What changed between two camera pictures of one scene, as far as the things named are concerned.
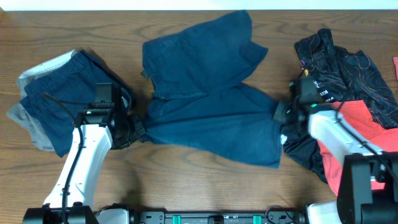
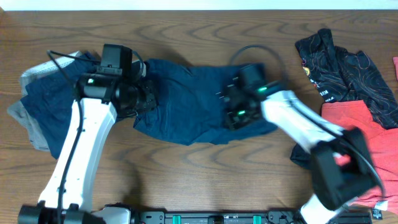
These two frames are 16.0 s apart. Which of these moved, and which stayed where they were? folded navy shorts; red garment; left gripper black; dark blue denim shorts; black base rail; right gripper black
Moved: left gripper black; right gripper black; dark blue denim shorts
Stayed: red garment; black base rail; folded navy shorts
